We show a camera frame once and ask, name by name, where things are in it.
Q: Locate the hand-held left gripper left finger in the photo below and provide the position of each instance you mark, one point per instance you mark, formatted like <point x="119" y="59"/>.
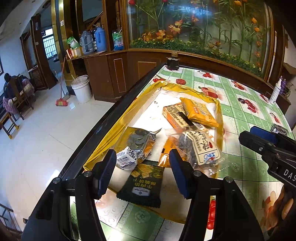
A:
<point x="107" y="171"/>

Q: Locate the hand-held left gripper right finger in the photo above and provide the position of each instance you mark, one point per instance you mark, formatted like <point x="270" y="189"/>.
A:
<point x="179" y="171"/>

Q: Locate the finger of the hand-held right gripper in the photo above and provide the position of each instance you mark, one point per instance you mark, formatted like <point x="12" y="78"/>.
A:
<point x="263" y="135"/>
<point x="252" y="140"/>

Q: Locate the silver foil snack packet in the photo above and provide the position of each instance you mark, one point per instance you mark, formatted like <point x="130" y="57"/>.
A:
<point x="279" y="129"/>

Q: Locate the white blue milk candy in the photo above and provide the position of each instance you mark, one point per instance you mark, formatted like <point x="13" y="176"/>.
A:
<point x="126" y="157"/>

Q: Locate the small orange snack packet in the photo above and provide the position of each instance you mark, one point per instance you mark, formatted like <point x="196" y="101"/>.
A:
<point x="166" y="148"/>

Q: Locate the clear bag of dried plums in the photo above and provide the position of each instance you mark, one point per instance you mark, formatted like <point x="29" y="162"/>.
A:
<point x="198" y="146"/>

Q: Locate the dark green cracker packet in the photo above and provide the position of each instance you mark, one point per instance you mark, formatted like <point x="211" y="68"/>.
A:
<point x="138" y="185"/>

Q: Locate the clear cracker packet with barcode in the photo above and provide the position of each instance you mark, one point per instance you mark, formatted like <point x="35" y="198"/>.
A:
<point x="175" y="115"/>

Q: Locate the large orange cracker packet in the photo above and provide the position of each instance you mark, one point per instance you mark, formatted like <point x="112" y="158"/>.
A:
<point x="198" y="113"/>

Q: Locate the yellow taped cardboard tray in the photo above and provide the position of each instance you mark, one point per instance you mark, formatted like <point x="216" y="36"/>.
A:
<point x="148" y="111"/>

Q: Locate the person's right hand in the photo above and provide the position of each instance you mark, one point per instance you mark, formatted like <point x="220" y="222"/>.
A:
<point x="279" y="208"/>

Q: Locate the green fruit print tablecloth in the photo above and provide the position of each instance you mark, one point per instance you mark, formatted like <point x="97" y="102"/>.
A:
<point x="242" y="162"/>

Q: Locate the dark bottle cap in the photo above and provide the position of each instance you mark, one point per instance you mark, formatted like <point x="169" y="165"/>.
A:
<point x="241" y="100"/>

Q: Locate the white spray bottle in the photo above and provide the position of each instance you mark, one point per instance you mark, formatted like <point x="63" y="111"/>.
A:
<point x="276" y="90"/>

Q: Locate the purple bottle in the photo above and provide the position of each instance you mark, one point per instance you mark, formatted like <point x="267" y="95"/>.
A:
<point x="284" y="84"/>

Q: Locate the red broom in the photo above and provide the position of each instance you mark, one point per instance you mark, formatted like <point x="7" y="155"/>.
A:
<point x="62" y="102"/>

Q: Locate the white plastic bucket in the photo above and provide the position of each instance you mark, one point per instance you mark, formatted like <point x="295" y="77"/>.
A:
<point x="81" y="89"/>

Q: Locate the small black box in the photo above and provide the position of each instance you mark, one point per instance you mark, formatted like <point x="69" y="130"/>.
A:
<point x="173" y="63"/>

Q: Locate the wooden stool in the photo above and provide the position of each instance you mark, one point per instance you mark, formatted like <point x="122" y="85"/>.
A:
<point x="8" y="124"/>

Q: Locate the wooden chair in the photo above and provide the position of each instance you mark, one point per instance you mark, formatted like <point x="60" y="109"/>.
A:
<point x="19" y="99"/>

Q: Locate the red white cartons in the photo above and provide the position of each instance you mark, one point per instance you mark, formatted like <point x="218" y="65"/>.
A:
<point x="74" y="53"/>

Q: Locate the glass flower display case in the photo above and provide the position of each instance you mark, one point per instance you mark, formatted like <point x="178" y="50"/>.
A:
<point x="196" y="27"/>

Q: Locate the grey thermos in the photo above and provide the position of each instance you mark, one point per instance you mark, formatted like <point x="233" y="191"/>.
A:
<point x="86" y="41"/>

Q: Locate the blue label water bottle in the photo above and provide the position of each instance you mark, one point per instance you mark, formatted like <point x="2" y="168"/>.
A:
<point x="118" y="39"/>

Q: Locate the green white bag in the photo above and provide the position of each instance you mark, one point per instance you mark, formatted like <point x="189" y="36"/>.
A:
<point x="72" y="42"/>

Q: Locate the blue thermos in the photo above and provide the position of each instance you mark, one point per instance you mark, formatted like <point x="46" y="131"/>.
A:
<point x="100" y="38"/>

